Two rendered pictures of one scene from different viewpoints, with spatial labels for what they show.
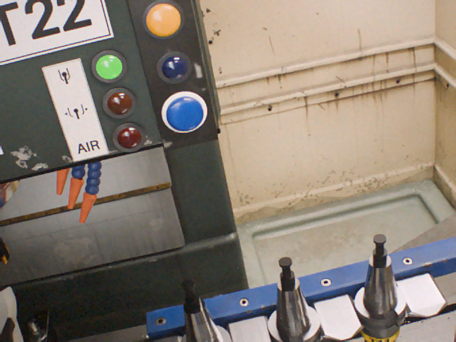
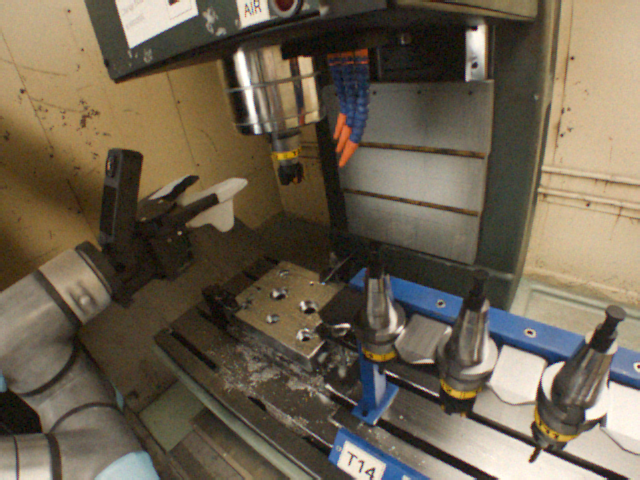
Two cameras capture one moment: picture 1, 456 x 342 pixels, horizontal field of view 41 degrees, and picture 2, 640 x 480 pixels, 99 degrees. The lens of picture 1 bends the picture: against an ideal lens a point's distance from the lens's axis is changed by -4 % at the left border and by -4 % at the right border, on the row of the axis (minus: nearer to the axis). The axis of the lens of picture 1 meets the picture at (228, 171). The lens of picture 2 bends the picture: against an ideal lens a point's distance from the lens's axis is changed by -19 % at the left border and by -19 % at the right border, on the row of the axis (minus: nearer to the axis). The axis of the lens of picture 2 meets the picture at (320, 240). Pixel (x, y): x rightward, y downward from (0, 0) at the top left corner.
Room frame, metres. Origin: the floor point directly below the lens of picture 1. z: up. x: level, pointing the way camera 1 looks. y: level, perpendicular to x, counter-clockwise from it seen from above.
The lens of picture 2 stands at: (0.27, -0.10, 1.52)
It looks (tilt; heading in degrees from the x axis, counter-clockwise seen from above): 31 degrees down; 47
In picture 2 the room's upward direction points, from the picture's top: 10 degrees counter-clockwise
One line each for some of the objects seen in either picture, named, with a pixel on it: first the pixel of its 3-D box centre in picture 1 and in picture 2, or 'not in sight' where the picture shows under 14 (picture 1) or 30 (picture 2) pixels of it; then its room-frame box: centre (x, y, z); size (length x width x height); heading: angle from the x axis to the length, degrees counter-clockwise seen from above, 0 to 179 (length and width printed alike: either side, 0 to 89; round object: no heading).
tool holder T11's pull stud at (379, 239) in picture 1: (379, 250); (608, 327); (0.51, -0.15, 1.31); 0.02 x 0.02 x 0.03
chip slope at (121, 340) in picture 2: not in sight; (198, 294); (0.60, 0.99, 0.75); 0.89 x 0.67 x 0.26; 3
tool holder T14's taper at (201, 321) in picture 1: (199, 325); (377, 295); (0.50, 0.07, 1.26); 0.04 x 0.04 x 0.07
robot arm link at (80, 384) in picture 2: not in sight; (76, 401); (0.19, 0.24, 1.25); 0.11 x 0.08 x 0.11; 89
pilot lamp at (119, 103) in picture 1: (119, 103); not in sight; (0.44, 0.07, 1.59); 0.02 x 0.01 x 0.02; 93
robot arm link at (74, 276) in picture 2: not in sight; (79, 285); (0.26, 0.27, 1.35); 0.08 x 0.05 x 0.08; 99
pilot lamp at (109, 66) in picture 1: (108, 66); not in sight; (0.44, 0.07, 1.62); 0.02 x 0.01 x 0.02; 93
